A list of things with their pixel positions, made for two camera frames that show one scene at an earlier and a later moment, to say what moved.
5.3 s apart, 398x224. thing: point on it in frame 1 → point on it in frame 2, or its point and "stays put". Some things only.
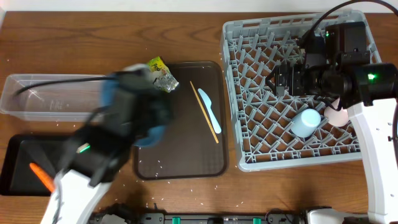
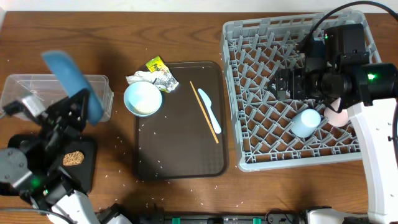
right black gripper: (295, 73) stays put
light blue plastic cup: (306, 123) stays put
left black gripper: (144, 90) → (66, 112)
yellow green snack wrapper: (156, 65) stays put
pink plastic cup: (336, 118) stays put
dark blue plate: (153, 135) → (74, 80)
